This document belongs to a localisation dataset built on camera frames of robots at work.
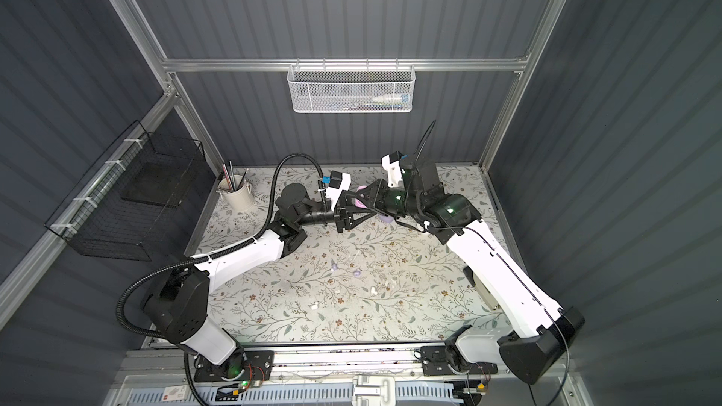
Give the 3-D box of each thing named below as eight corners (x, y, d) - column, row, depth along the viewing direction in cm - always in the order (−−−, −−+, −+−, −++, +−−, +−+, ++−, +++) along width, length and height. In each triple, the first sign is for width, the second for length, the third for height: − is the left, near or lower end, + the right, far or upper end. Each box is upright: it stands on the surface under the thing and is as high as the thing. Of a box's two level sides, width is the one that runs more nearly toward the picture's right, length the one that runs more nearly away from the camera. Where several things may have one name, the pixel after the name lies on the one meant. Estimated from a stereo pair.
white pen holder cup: (225, 212, 108) (213, 194, 99) (233, 194, 114) (221, 175, 105) (252, 212, 108) (241, 194, 99) (258, 194, 114) (248, 175, 105)
